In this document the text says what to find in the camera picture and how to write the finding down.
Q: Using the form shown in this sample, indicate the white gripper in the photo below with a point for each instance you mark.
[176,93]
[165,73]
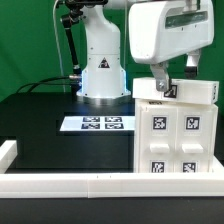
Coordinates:
[162,30]

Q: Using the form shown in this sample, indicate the white cabinet body box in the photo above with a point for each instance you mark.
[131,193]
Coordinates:
[136,141]

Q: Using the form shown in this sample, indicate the white cabinet top block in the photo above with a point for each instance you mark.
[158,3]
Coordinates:
[182,91]

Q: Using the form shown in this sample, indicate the white cabinet door panel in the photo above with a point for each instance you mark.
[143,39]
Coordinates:
[195,138]

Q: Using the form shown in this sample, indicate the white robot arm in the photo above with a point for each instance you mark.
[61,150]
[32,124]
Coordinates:
[103,78]

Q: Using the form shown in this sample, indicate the white marker base plate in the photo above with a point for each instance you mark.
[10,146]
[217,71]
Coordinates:
[98,123]

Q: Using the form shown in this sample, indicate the white U-shaped fence frame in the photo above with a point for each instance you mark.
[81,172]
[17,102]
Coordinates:
[72,185]

